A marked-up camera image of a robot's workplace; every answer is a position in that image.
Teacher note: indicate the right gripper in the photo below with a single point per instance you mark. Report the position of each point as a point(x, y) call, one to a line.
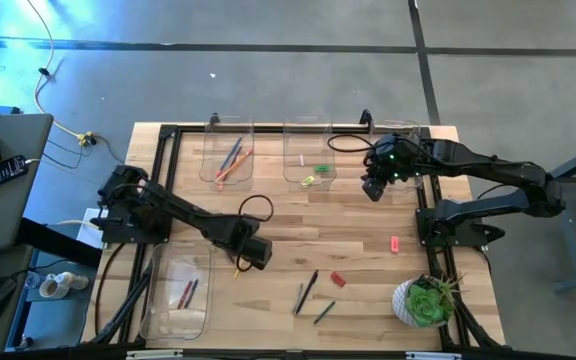
point(374, 189)

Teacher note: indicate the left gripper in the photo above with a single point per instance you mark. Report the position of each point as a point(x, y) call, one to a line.
point(258, 252)

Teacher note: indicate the yellow pencil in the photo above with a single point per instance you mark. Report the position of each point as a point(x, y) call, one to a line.
point(236, 274)

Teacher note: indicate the green eraser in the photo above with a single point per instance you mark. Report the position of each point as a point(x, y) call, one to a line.
point(322, 168)

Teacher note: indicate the grey marker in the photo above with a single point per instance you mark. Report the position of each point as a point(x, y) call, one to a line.
point(308, 291)
point(297, 300)

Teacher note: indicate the red eraser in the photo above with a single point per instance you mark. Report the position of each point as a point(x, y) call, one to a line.
point(338, 279)

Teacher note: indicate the orange pencil pink eraser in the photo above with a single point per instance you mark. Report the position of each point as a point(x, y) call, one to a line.
point(238, 164)

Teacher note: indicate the teal pencil pink eraser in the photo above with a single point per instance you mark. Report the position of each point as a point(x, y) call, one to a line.
point(231, 154)

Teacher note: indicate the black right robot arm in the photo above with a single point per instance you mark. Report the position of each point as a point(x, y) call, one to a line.
point(493, 165)

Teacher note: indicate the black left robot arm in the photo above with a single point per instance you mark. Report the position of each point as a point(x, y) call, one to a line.
point(183, 215)

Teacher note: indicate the clear plastic bin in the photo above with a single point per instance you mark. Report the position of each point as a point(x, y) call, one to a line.
point(168, 320)
point(240, 130)
point(318, 145)
point(398, 127)

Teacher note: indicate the green crayon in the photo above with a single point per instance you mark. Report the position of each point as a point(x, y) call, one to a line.
point(324, 312)

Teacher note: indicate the potted green succulent plant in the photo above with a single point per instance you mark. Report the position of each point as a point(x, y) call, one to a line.
point(423, 305)

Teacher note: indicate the white paper sheet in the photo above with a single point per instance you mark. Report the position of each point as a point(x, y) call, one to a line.
point(88, 230)

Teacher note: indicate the white mug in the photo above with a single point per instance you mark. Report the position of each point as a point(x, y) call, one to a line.
point(50, 287)

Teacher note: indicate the grey side desk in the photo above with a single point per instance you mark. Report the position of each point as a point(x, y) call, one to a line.
point(8, 210)

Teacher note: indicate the black table frame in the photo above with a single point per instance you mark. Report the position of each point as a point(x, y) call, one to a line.
point(268, 129)

